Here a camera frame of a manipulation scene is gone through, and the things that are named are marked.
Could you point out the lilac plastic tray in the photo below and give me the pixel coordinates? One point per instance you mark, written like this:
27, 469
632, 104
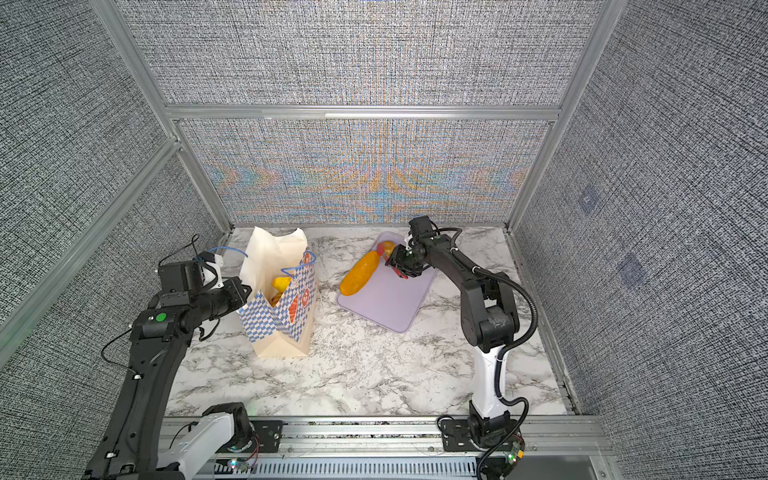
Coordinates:
388, 299

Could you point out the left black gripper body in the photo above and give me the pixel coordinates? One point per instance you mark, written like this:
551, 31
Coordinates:
218, 301

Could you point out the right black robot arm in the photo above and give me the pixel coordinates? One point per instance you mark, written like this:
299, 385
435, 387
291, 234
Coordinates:
488, 319

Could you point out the ridged yellow spiral bread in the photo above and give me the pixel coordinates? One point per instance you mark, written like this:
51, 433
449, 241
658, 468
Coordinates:
276, 298

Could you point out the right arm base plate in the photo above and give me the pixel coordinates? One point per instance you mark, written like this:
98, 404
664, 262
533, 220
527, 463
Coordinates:
456, 435

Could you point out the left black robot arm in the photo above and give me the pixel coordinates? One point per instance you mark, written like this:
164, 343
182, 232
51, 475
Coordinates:
159, 339

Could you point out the long orange baguette bread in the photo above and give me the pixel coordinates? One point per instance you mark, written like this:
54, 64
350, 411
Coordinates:
363, 270

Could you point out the red kitchen tongs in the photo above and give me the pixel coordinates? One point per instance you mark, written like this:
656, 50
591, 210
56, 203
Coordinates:
385, 250

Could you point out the blue checkered paper bag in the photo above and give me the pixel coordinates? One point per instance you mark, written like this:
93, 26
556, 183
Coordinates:
283, 331

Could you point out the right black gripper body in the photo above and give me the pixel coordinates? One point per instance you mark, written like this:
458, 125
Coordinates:
407, 261

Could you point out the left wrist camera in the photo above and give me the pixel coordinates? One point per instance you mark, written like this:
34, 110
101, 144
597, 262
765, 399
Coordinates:
197, 276

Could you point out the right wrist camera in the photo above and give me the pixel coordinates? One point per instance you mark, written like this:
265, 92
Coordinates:
420, 228

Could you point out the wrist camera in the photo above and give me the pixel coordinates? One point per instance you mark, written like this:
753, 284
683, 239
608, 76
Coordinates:
420, 228
197, 276

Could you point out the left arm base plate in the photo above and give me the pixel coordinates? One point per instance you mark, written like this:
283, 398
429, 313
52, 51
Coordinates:
263, 436

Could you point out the aluminium front rail frame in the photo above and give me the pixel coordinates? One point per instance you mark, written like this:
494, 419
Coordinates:
379, 447

